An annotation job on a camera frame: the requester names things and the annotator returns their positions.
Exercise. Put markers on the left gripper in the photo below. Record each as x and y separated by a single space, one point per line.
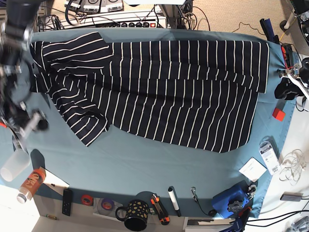
294 82

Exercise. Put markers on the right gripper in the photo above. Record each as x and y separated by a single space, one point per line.
23 124

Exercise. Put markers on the navy white striped t-shirt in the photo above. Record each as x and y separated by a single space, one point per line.
198 94

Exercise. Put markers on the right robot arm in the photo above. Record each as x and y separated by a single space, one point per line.
15 36

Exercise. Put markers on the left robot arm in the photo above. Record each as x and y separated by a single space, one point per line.
301 14

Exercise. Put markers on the red cube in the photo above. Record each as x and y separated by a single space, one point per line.
278 114

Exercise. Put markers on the red black clamp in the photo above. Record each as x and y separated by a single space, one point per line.
287 53

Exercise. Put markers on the translucent plastic cup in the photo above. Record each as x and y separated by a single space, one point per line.
15 165

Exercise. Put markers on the white paper sheet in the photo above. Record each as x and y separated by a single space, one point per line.
51 179

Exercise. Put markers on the orange label bottle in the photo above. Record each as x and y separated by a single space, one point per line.
31 185

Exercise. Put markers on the white packaged item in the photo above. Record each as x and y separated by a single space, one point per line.
269 157

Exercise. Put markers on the black remote control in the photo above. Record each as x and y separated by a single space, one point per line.
67 201

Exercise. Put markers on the white paper card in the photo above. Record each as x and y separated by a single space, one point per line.
252 169

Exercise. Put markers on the orange tape roll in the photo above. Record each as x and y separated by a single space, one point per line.
87 200

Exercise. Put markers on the purple tape roll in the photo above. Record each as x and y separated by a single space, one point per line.
107 204

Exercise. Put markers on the grey adapter box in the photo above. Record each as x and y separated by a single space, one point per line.
291 197

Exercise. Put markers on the teal table cloth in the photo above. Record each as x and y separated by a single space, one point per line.
121 165

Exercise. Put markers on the blue clamp device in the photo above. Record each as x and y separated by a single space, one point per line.
232 200

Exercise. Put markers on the black mug yellow pattern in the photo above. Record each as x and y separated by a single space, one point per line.
134 216

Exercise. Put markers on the black power strip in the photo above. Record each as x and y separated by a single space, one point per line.
133 24

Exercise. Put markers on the white black marker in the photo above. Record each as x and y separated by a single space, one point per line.
174 201

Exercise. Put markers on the orange black utility knife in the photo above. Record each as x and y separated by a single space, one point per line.
160 210

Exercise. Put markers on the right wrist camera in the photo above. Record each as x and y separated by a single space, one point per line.
18 144

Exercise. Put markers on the carabiner with black cord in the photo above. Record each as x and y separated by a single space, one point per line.
211 213

